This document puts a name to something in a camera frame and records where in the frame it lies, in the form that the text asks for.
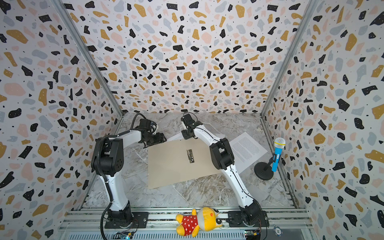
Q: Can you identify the beige manila folder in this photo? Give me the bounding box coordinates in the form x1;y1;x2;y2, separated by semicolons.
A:
148;139;220;189

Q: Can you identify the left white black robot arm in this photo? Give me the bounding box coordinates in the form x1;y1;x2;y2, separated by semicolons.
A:
91;118;167;212

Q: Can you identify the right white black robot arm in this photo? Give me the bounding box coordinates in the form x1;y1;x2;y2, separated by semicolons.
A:
181;113;261;211

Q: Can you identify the silver folder clip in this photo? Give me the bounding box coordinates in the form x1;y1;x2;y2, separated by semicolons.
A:
187;149;195;163

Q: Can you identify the text printed paper sheet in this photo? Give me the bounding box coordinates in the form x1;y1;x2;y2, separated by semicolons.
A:
167;132;184;142

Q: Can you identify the blue toy microphone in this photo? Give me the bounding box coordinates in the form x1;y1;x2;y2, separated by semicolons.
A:
272;138;286;172

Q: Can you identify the yellow plush toy red dress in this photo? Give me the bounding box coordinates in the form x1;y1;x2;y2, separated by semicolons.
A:
176;207;223;238

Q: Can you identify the left green circuit board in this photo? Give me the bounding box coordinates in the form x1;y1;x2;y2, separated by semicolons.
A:
113;232;134;240

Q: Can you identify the right circuit board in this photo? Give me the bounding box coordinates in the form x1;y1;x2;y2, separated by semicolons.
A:
245;230;261;240

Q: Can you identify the round white blue badge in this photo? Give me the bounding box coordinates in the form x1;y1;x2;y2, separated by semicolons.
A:
274;226;283;237

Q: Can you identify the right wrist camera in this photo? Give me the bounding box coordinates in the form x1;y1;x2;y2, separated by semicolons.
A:
181;116;189;128

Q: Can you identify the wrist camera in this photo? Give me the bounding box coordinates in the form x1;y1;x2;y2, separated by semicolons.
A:
181;116;189;128
139;119;153;131

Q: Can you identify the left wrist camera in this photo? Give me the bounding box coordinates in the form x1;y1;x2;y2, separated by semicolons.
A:
139;119;153;131

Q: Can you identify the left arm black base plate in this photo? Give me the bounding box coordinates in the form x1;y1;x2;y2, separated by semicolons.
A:
104;212;149;230

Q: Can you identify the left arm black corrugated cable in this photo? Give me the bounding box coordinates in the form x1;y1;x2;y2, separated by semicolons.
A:
92;112;148;240

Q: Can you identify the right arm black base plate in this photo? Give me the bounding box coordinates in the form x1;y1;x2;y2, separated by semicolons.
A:
227;211;270;228

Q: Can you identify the aluminium rail frame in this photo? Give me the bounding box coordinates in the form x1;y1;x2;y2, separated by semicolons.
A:
57;207;317;240

